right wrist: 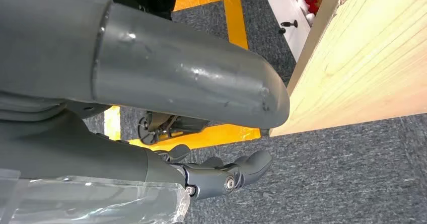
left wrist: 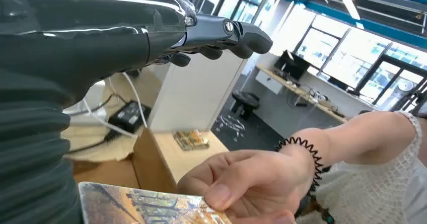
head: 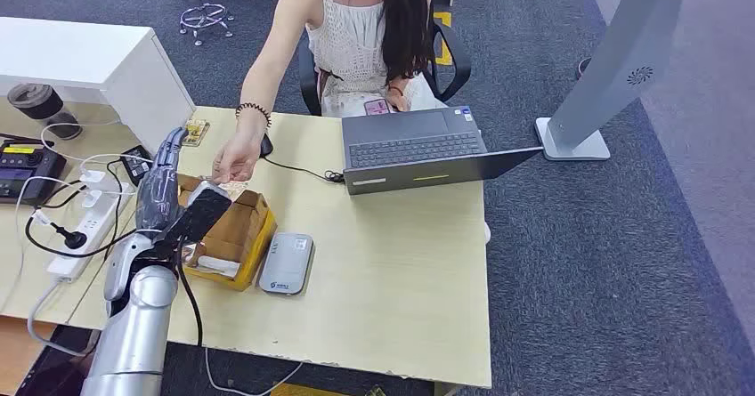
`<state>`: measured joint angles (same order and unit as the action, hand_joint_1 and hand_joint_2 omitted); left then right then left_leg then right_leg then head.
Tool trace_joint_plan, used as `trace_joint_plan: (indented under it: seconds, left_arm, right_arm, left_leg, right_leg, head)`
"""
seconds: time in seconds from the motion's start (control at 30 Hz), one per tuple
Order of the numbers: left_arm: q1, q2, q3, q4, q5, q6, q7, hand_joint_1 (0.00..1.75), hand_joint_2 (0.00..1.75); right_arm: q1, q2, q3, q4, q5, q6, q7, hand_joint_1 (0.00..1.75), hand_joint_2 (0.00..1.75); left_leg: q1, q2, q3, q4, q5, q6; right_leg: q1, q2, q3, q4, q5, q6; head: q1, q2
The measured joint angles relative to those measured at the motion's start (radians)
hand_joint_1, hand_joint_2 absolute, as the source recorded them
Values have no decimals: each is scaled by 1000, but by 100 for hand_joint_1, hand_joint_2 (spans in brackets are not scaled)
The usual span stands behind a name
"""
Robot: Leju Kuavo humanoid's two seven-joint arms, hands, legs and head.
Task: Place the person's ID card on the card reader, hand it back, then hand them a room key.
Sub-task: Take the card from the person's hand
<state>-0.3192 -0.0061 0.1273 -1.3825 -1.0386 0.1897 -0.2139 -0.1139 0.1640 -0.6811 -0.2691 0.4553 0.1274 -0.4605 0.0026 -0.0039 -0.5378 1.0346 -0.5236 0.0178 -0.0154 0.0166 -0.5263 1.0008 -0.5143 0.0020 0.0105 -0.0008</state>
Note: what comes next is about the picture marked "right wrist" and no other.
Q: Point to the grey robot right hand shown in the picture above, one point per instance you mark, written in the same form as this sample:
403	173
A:
183	75

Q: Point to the black robot right foot mechanism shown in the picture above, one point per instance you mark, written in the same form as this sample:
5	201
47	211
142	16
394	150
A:
148	132

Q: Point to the black drawer knob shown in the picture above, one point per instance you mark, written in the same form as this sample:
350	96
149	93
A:
289	24

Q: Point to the red and white items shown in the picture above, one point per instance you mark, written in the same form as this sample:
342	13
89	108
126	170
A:
312	4

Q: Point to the light wooden desk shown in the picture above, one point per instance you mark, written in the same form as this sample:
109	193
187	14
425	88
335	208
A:
360	65

